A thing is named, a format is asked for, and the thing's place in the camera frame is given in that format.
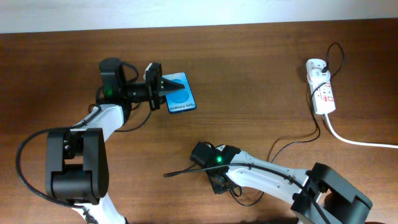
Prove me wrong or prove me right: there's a blue Galaxy smartphone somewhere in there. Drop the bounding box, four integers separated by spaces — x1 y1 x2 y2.
164 72 197 114

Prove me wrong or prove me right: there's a black charging cable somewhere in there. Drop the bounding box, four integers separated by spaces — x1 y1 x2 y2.
228 42 345 207

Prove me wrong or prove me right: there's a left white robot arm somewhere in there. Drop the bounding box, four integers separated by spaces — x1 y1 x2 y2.
45 57 185 223

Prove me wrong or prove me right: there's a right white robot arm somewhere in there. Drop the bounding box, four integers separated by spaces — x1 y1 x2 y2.
190 142 373 223

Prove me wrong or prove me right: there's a white USB charger plug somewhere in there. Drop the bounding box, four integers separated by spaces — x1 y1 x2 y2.
306 58 331 85

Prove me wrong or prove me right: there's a white power strip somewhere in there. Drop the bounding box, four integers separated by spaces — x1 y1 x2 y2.
305 58 337 115

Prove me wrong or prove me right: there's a white power strip cord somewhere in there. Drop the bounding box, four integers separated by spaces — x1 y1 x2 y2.
323 113 398 149

